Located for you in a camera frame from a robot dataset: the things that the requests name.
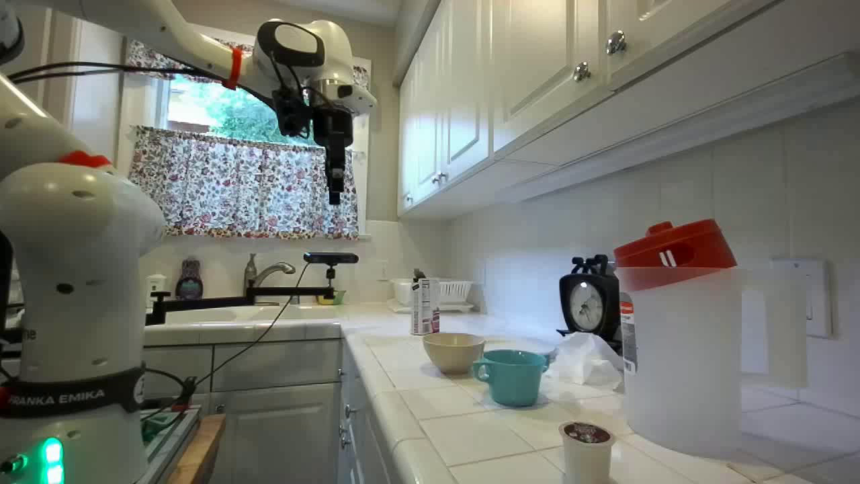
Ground floral cafe curtain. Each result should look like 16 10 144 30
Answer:
125 124 362 243

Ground black stereo camera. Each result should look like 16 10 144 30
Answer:
300 249 360 268

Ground white dish container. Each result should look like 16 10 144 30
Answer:
390 276 475 314

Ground wooden table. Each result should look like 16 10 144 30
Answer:
164 411 227 484

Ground blue cup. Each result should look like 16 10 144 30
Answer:
470 346 554 411

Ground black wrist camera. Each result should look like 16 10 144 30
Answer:
272 84 316 139

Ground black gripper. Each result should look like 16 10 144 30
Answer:
309 104 355 206

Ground black cable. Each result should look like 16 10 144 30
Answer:
186 263 311 397

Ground white lower cabinets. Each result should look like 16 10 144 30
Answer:
141 333 401 484

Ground clear pitcher with red lid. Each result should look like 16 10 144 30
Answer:
612 217 809 460

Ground white cabinets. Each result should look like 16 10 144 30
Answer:
394 0 860 221
141 333 401 484

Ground crumpled white plastic bag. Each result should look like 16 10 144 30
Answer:
540 330 634 407

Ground dark soap dispenser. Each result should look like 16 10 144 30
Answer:
172 257 207 300

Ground chrome faucet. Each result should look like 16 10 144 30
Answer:
238 249 297 300

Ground white wall outlet plate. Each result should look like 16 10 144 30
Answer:
769 257 832 342

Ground floral window valance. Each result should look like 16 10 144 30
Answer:
121 34 186 76

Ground beige ceramic bowl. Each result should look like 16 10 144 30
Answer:
421 330 487 376

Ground white upper cabinets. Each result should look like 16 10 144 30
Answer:
394 0 860 221

